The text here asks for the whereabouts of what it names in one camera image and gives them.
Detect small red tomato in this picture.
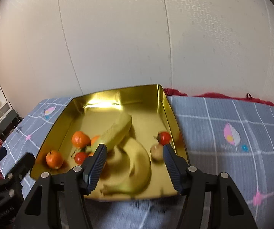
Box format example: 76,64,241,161
74,152,88,165

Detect mandarin orange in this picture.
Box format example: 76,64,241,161
71,131,91,149
46,150,64,170

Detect orange with green leaf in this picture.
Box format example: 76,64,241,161
91,135,100,146

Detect brown round longan fruit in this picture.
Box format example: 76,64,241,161
150,143,163,162

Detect large yellow banana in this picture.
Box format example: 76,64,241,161
100,136,151,196

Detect large red tomato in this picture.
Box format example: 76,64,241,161
157,131,171,146

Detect grey checked bed sheet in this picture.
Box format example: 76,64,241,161
0,95,274,229

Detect gold tin box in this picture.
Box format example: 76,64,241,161
30,84,188,201

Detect white shelf furniture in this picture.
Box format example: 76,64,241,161
0,84,23,137

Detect red blanket edge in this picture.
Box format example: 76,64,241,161
163,88,274,107

